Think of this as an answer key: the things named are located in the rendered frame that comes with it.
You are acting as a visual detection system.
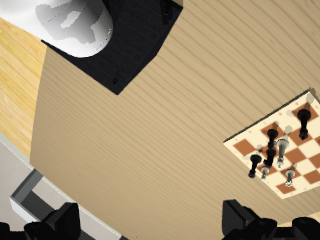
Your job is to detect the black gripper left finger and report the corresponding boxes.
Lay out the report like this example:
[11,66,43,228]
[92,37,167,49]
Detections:
[0,202,81,240]

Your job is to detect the brown and cream chessboard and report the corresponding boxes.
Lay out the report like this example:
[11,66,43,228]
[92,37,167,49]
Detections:
[223,90,320,199]

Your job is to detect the white chess pawn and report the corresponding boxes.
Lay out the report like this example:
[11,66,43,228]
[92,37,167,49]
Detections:
[261,166,270,181]

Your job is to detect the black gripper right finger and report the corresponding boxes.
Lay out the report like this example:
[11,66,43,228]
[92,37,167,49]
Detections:
[221,199,320,240]

